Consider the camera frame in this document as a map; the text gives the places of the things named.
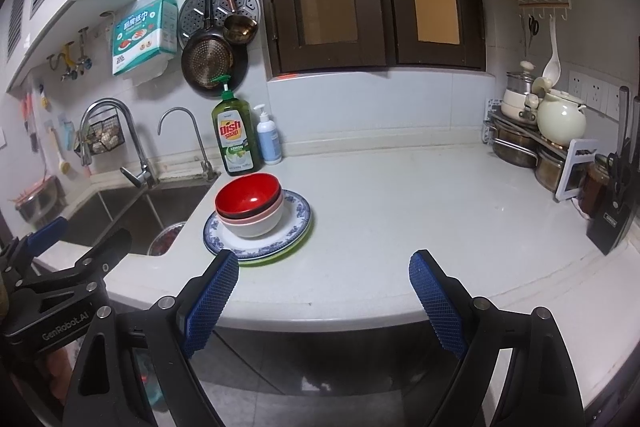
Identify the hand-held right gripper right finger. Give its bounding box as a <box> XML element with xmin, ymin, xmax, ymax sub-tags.
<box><xmin>409</xmin><ymin>249</ymin><xmax>586</xmax><ymax>427</ymax></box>

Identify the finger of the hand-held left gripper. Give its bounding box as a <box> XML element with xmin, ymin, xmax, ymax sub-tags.
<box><xmin>17</xmin><ymin>228</ymin><xmax>133</xmax><ymax>297</ymax></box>
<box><xmin>0</xmin><ymin>216</ymin><xmax>70</xmax><ymax>279</ymax></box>

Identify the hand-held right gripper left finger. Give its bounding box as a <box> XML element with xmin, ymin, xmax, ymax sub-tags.
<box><xmin>62</xmin><ymin>249</ymin><xmax>240</xmax><ymax>427</ymax></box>

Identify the green plate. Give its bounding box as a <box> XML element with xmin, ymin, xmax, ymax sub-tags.
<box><xmin>234</xmin><ymin>218</ymin><xmax>314</xmax><ymax>267</ymax></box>

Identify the white bowl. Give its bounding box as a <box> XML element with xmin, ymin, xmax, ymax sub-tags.
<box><xmin>220</xmin><ymin>201</ymin><xmax>285</xmax><ymax>239</ymax></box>

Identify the blue patterned white plate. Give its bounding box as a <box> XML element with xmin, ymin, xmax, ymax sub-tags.
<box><xmin>203</xmin><ymin>189</ymin><xmax>312</xmax><ymax>258</ymax></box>
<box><xmin>210</xmin><ymin>214</ymin><xmax>313</xmax><ymax>262</ymax></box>

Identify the pink bowl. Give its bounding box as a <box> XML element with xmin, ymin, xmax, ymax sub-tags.
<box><xmin>216</xmin><ymin>193</ymin><xmax>284</xmax><ymax>225</ymax></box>

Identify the red bowl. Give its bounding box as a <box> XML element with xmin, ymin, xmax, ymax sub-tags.
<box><xmin>215</xmin><ymin>173</ymin><xmax>282</xmax><ymax>216</ymax></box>

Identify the steel basin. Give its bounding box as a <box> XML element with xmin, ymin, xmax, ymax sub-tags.
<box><xmin>12</xmin><ymin>176</ymin><xmax>59</xmax><ymax>224</ymax></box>

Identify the steel sink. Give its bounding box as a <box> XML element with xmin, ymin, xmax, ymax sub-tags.
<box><xmin>59</xmin><ymin>183</ymin><xmax>215</xmax><ymax>259</ymax></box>

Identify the white dish brush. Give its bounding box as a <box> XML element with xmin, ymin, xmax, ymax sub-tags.
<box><xmin>47</xmin><ymin>122</ymin><xmax>72</xmax><ymax>176</ymax></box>

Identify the tall steel faucet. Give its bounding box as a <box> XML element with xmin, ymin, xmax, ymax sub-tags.
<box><xmin>80</xmin><ymin>98</ymin><xmax>159</xmax><ymax>189</ymax></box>

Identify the thin steel faucet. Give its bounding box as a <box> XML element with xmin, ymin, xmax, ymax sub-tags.
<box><xmin>157</xmin><ymin>107</ymin><xmax>221</xmax><ymax>180</ymax></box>

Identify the green dish soap bottle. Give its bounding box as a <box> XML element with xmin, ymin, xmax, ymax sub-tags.
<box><xmin>210</xmin><ymin>75</ymin><xmax>266</xmax><ymax>178</ymax></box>

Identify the white pump bottle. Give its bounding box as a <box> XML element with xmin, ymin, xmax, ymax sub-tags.
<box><xmin>253</xmin><ymin>104</ymin><xmax>284</xmax><ymax>166</ymax></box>

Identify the large steel pot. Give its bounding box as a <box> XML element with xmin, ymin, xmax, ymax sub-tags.
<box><xmin>492</xmin><ymin>123</ymin><xmax>542</xmax><ymax>169</ymax></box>

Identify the small steel pot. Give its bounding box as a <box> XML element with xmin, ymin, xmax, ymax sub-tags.
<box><xmin>534</xmin><ymin>146</ymin><xmax>572</xmax><ymax>190</ymax></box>

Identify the white pot shelf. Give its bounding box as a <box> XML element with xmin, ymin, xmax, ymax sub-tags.
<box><xmin>482</xmin><ymin>98</ymin><xmax>599</xmax><ymax>204</ymax></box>

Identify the black knife block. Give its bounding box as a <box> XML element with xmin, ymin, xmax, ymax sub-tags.
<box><xmin>586</xmin><ymin>151</ymin><xmax>640</xmax><ymax>257</ymax></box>

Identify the cream cooking pot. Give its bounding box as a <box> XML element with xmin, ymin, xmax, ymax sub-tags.
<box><xmin>500</xmin><ymin>89</ymin><xmax>532</xmax><ymax>118</ymax></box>

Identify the perforated copper pan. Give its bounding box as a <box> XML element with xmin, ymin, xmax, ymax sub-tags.
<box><xmin>181</xmin><ymin>0</ymin><xmax>235</xmax><ymax>89</ymax></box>

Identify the paper towel pack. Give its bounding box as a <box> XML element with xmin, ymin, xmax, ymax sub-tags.
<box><xmin>110</xmin><ymin>0</ymin><xmax>180</xmax><ymax>84</ymax></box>

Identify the cream ceramic kettle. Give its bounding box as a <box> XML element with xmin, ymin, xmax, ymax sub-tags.
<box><xmin>530</xmin><ymin>77</ymin><xmax>588</xmax><ymax>142</ymax></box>

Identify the brass ladle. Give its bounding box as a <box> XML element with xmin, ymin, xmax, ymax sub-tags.
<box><xmin>222</xmin><ymin>0</ymin><xmax>260</xmax><ymax>46</ymax></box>

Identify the white ladle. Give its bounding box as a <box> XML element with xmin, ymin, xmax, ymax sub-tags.
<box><xmin>542</xmin><ymin>17</ymin><xmax>564</xmax><ymax>90</ymax></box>

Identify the wire faucet basket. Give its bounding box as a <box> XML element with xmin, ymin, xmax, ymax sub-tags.
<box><xmin>74</xmin><ymin>116</ymin><xmax>127</xmax><ymax>156</ymax></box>

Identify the white wall socket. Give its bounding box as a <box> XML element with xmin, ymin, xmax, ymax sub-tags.
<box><xmin>605</xmin><ymin>84</ymin><xmax>624</xmax><ymax>118</ymax></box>
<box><xmin>567</xmin><ymin>72</ymin><xmax>589</xmax><ymax>101</ymax></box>
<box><xmin>585</xmin><ymin>78</ymin><xmax>609</xmax><ymax>111</ymax></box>

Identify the black handled kitchen knife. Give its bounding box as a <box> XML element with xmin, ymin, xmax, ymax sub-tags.
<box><xmin>629</xmin><ymin>96</ymin><xmax>640</xmax><ymax>160</ymax></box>
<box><xmin>616</xmin><ymin>87</ymin><xmax>632</xmax><ymax>158</ymax></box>

